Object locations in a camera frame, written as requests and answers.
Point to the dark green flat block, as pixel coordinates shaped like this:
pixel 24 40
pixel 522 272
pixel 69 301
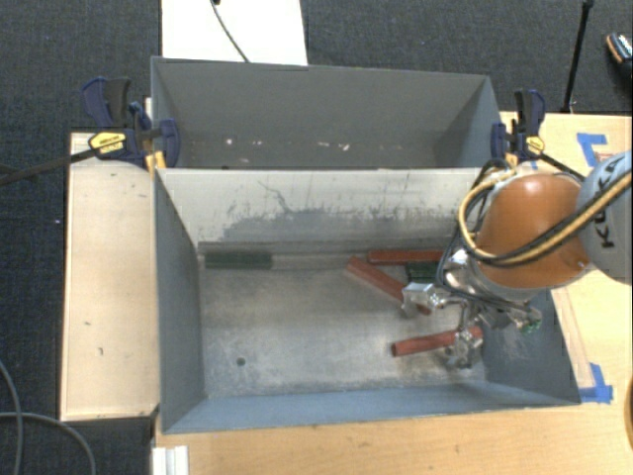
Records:
pixel 420 270
pixel 238 259

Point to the pale wood flat board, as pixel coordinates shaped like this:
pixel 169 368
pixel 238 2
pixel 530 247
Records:
pixel 111 285

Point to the red-brown flat block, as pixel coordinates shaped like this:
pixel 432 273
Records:
pixel 403 256
pixel 423 344
pixel 373 277

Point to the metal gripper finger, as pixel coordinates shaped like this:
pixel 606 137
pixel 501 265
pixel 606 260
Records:
pixel 463 350
pixel 419 297

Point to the grey metal bin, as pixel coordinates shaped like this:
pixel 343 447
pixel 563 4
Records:
pixel 316 314

